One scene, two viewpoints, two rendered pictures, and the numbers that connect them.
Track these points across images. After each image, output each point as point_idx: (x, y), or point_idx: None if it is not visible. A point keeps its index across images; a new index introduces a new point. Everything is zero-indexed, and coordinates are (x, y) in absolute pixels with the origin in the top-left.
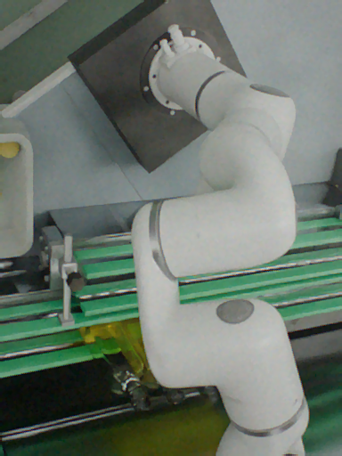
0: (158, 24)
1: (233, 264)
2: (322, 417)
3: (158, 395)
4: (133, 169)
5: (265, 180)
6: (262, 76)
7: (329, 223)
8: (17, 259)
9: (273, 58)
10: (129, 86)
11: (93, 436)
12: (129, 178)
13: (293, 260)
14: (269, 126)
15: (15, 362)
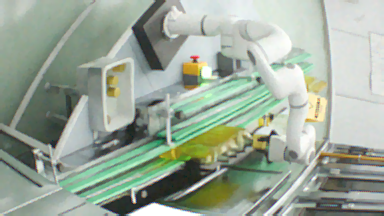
0: (165, 7)
1: (282, 55)
2: (266, 162)
3: (209, 175)
4: (150, 74)
5: (280, 29)
6: None
7: (236, 81)
8: (119, 132)
9: None
10: (157, 31)
11: (200, 191)
12: (149, 79)
13: (229, 103)
14: None
15: (153, 171)
